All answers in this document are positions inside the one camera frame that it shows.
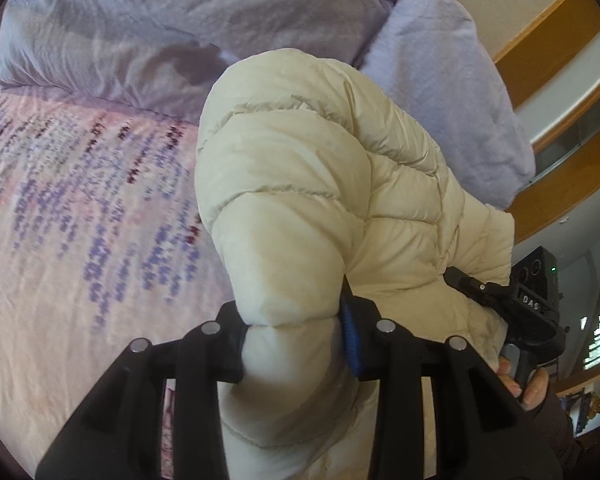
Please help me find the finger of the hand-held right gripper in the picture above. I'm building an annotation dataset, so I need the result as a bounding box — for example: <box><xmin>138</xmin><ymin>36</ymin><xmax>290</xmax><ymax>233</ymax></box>
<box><xmin>444</xmin><ymin>266</ymin><xmax>512</xmax><ymax>312</ymax></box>

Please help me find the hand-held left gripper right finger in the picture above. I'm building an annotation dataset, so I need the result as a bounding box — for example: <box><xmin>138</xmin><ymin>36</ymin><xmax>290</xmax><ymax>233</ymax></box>
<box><xmin>341</xmin><ymin>280</ymin><xmax>563</xmax><ymax>480</ymax></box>

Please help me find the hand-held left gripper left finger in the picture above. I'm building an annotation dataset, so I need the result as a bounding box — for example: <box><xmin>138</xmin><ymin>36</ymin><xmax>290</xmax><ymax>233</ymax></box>
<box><xmin>35</xmin><ymin>301</ymin><xmax>249</xmax><ymax>480</ymax></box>

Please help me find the cream puffer jacket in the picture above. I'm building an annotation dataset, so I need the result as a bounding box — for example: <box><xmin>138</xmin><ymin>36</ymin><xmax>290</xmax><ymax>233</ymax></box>
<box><xmin>194</xmin><ymin>47</ymin><xmax>516</xmax><ymax>480</ymax></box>

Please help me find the person's right forearm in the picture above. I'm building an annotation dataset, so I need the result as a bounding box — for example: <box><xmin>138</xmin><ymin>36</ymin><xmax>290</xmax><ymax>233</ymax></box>
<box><xmin>526</xmin><ymin>394</ymin><xmax>590</xmax><ymax>480</ymax></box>

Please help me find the person's right hand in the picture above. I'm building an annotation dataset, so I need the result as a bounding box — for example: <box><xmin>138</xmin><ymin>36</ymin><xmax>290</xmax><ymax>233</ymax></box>
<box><xmin>495</xmin><ymin>355</ymin><xmax>552</xmax><ymax>415</ymax></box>

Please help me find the floral bed sheet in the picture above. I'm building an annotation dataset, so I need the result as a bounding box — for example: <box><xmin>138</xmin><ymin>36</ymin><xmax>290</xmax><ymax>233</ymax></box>
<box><xmin>0</xmin><ymin>85</ymin><xmax>241</xmax><ymax>480</ymax></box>

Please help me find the lavender pillow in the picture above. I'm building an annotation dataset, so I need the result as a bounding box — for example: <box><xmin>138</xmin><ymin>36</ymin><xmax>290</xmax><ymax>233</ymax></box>
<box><xmin>360</xmin><ymin>0</ymin><xmax>537</xmax><ymax>211</ymax></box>

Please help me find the lavender duvet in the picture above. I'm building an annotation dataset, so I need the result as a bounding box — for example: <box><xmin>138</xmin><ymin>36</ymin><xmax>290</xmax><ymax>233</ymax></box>
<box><xmin>0</xmin><ymin>0</ymin><xmax>412</xmax><ymax>126</ymax></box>

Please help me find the wooden frame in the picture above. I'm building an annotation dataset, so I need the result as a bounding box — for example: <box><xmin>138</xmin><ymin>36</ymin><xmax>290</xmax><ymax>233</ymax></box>
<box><xmin>492</xmin><ymin>0</ymin><xmax>600</xmax><ymax>247</ymax></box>

